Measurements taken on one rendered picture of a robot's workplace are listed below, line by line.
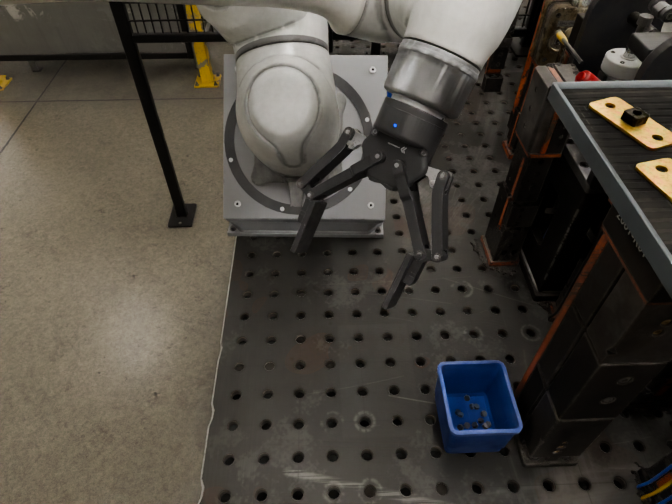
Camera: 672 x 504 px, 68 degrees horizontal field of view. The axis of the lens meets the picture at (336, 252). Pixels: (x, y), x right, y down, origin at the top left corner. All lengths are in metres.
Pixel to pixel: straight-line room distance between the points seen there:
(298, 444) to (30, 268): 1.61
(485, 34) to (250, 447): 0.62
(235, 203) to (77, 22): 2.26
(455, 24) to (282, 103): 0.29
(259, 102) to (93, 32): 2.46
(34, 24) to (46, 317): 1.73
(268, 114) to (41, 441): 1.29
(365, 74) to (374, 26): 0.39
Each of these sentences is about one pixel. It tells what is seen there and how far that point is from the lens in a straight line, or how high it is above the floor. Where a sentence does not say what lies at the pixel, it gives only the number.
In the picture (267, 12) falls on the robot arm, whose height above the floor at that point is 1.14.
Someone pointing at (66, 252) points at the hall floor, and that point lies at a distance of 2.21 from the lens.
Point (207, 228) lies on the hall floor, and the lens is 2.10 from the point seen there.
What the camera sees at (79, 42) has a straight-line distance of 3.21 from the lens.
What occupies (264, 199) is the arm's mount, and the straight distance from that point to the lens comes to 0.99.
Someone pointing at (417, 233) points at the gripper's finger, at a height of 1.04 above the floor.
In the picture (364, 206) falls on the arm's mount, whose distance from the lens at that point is 0.98.
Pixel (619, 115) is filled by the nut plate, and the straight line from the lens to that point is 0.57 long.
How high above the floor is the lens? 1.43
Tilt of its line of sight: 47 degrees down
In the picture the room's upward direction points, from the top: straight up
